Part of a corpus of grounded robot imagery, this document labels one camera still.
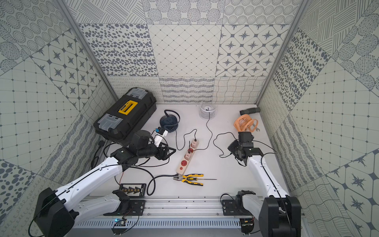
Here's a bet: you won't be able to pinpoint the cream red power strip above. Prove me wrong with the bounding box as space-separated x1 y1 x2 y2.
176 139 197 175

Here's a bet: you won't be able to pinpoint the pink charger of blue fan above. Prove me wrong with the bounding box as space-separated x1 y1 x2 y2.
184 153 193 161

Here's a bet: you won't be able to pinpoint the pink charger of white fan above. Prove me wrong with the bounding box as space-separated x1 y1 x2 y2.
190 140 199 149

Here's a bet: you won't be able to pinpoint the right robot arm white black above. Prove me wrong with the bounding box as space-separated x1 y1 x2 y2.
221 132 302 237

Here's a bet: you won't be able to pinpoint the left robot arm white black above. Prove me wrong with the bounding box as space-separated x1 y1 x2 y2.
33 127 176 237

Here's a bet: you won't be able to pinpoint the dark blue desk fan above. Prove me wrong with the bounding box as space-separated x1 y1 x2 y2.
159 110 180 133

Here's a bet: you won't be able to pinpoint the orange desk fan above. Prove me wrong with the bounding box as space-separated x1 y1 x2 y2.
234 115 259 132

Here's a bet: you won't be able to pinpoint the white desk fan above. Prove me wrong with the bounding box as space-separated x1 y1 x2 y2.
199 102 218 119

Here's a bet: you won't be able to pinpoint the yellow black pliers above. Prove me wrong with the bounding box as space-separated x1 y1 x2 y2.
173 174 204 186

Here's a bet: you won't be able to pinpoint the dark grey pipe piece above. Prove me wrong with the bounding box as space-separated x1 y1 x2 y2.
239 107 261 116

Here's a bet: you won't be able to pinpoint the black screwdriver bit case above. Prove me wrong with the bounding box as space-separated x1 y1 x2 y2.
119 183 146 197

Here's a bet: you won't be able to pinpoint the black yellow toolbox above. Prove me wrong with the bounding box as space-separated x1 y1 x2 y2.
93 87 157 146

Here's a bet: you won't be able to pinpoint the orange fan black cable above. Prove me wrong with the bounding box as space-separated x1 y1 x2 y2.
212 130 240 159

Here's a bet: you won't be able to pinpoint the blue fan black cable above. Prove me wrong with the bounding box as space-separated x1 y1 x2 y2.
175 128 198 155

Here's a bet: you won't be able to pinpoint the white fan black cable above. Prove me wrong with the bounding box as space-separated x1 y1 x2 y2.
195 111 214 151

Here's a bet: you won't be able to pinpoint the black power strip cord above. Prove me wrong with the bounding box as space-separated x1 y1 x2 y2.
121 166 178 196

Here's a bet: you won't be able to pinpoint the aluminium front rail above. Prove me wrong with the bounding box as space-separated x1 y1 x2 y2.
60 196 306 219

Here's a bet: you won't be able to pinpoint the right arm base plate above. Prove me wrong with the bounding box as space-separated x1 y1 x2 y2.
221 199 254 216

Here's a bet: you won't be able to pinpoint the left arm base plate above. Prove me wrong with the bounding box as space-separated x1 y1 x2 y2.
104 199 146 216

